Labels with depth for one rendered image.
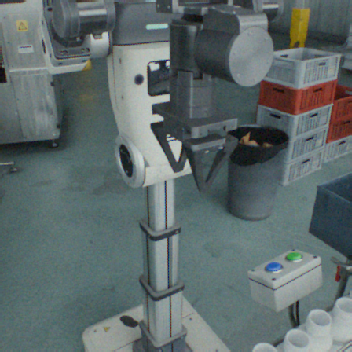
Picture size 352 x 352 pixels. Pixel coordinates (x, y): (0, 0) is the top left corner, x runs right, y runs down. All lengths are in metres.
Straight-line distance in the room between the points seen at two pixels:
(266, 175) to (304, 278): 1.92
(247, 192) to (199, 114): 2.33
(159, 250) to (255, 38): 0.92
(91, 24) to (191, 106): 0.37
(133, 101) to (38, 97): 3.19
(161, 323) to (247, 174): 1.52
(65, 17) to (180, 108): 0.36
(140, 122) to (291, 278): 0.50
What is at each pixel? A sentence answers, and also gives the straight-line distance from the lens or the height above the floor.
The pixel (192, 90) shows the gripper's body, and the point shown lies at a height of 1.52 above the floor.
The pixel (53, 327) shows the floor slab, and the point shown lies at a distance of 2.21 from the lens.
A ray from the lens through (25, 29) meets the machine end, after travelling 3.94.
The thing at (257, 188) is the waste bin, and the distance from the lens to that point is 2.72.
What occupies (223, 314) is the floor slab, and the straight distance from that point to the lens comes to 2.18.
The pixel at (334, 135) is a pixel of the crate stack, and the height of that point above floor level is 0.28.
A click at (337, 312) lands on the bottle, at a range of 0.69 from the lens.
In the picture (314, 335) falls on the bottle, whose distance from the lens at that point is 0.66.
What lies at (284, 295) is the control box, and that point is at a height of 1.09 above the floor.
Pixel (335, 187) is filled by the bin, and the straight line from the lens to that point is 1.59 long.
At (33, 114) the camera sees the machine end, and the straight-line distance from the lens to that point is 4.12.
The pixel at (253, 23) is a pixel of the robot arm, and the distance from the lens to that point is 0.37.
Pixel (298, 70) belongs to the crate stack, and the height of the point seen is 1.03.
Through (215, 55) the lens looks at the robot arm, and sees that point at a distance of 0.37.
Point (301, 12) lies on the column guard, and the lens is 10.82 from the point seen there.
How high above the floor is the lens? 1.63
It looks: 28 degrees down
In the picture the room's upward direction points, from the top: straight up
